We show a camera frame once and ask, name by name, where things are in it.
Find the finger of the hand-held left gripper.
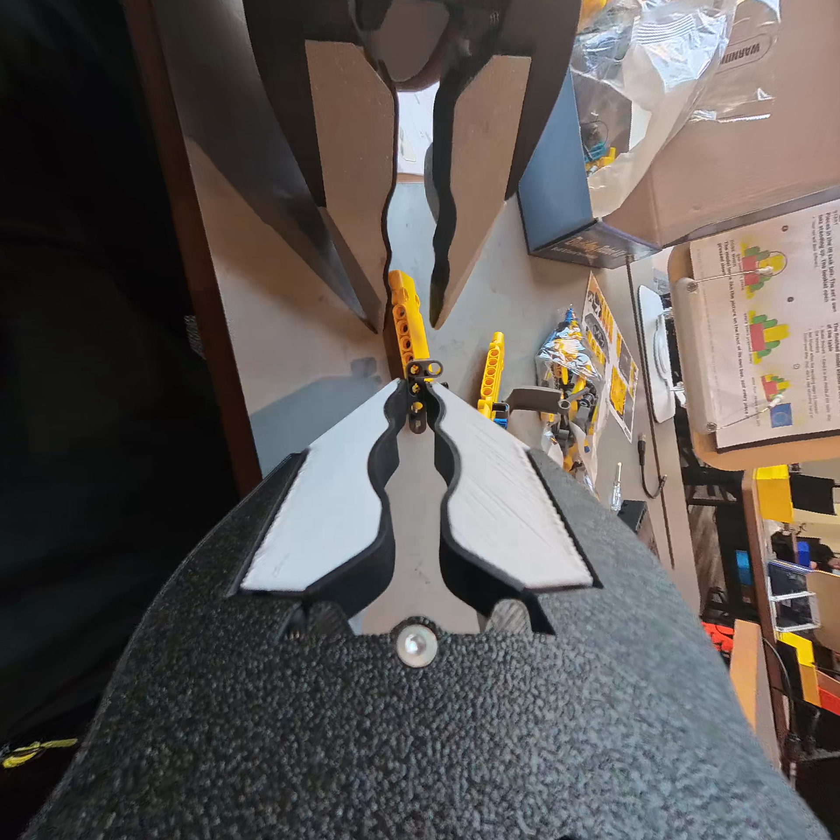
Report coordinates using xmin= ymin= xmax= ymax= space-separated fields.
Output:
xmin=428 ymin=54 xmax=532 ymax=330
xmin=305 ymin=39 xmax=399 ymax=333

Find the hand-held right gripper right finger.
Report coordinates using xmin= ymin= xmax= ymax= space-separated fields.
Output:
xmin=427 ymin=382 xmax=596 ymax=616

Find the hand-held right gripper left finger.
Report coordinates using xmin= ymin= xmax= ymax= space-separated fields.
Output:
xmin=239 ymin=381 xmax=404 ymax=614

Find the yellow grey brick assembly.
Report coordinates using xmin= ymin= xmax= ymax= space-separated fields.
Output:
xmin=476 ymin=331 xmax=576 ymax=431

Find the grey bent beam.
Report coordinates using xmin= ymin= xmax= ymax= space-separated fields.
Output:
xmin=405 ymin=359 xmax=445 ymax=434

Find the yellow panel brick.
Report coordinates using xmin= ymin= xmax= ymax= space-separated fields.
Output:
xmin=386 ymin=268 xmax=433 ymax=375

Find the instruction booklet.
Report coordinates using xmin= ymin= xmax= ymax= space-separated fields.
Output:
xmin=396 ymin=88 xmax=441 ymax=179

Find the blue robot kit box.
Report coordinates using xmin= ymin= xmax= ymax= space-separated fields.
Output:
xmin=516 ymin=0 xmax=840 ymax=270

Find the black battery box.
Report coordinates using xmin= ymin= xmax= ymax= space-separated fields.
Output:
xmin=616 ymin=499 xmax=661 ymax=553

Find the bag of yellow bricks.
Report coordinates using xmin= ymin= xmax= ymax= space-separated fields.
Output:
xmin=534 ymin=304 xmax=609 ymax=490

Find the yellow grey sticker sheet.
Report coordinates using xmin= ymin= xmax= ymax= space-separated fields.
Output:
xmin=580 ymin=272 xmax=639 ymax=442

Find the heap of clear part bags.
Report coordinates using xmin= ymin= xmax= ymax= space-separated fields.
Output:
xmin=570 ymin=0 xmax=783 ymax=193

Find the wooden display board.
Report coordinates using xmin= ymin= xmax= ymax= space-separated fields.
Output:
xmin=667 ymin=186 xmax=840 ymax=473

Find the black backpack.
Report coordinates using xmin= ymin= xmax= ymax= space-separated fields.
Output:
xmin=0 ymin=217 xmax=240 ymax=840

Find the printed instruction sheet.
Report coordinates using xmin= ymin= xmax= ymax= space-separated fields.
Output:
xmin=688 ymin=196 xmax=840 ymax=451

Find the black USB cable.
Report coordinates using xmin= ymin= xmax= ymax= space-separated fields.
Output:
xmin=636 ymin=432 xmax=669 ymax=500

